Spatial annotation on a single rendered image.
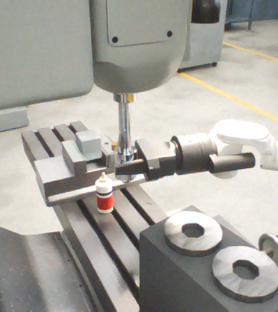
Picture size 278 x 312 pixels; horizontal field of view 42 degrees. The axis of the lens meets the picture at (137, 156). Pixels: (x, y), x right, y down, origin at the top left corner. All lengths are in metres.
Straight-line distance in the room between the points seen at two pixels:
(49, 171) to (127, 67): 0.49
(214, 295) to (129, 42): 0.37
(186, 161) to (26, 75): 0.39
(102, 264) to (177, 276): 0.28
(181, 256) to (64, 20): 0.36
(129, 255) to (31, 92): 0.45
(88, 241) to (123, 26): 0.50
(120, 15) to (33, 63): 0.14
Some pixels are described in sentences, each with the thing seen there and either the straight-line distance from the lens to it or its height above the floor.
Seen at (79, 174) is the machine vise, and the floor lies 1.02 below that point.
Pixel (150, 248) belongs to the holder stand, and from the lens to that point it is 0.58.
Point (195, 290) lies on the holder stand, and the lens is 0.53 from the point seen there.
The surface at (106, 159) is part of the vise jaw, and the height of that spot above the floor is 1.05.
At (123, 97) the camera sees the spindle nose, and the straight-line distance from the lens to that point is 0.67.
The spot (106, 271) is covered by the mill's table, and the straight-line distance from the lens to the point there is 0.78.
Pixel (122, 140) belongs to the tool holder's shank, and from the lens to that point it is 0.72.
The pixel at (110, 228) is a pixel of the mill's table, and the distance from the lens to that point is 0.88.
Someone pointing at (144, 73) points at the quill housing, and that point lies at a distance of 0.60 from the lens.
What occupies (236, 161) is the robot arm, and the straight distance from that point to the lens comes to 0.77.
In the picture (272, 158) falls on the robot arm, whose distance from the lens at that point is 0.81.
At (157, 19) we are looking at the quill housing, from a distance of 0.58.
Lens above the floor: 1.53
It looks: 30 degrees down
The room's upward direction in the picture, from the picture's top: straight up
